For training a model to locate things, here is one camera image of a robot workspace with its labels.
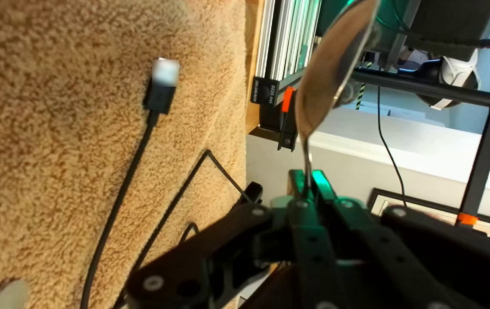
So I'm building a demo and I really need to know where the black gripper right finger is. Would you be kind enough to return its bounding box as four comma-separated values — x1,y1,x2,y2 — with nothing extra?
311,169,490,309

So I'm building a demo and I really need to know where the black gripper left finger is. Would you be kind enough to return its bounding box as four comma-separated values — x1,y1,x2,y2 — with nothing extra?
125,169,336,309

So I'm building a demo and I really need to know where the silver spoon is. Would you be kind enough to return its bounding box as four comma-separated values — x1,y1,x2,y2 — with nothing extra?
293,0,379,197

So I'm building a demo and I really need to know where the beige towel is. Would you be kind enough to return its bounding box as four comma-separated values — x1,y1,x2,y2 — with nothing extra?
0,0,245,309

